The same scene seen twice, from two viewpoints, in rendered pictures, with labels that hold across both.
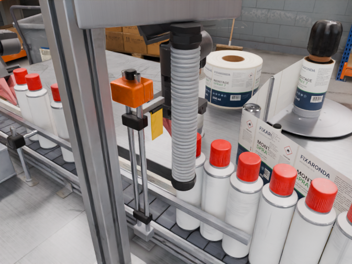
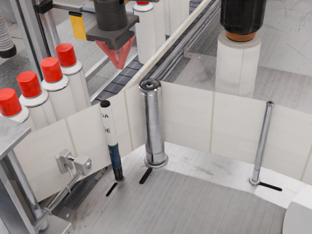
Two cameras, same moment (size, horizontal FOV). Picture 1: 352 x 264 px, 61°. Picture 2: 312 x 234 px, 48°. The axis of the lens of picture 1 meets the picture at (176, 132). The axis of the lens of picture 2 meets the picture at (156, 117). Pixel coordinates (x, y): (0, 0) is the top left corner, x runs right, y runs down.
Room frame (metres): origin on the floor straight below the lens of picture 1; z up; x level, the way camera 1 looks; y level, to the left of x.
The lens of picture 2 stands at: (0.51, -0.64, 1.41)
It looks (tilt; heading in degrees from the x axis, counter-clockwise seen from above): 41 degrees down; 83
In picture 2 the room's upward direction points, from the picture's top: 4 degrees counter-clockwise
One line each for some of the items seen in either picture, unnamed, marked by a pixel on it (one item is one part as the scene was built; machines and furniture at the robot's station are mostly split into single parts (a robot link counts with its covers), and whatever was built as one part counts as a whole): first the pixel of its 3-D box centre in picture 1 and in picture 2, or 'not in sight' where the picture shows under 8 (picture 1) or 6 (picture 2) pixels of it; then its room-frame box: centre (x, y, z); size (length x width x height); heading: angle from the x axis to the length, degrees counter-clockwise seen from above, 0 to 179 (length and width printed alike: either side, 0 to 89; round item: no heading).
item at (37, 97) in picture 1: (41, 112); (171, 1); (0.70, 0.35, 0.98); 0.05 x 0.05 x 0.20
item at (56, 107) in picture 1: (66, 123); (155, 16); (0.63, 0.27, 0.98); 0.05 x 0.05 x 0.20
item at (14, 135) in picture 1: (29, 151); not in sight; (0.62, 0.37, 0.91); 0.07 x 0.03 x 0.16; 144
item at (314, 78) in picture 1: (316, 69); not in sight; (0.87, -0.43, 1.04); 0.09 x 0.09 x 0.29
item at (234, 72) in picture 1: (231, 78); not in sight; (1.02, -0.20, 0.95); 0.20 x 0.20 x 0.14
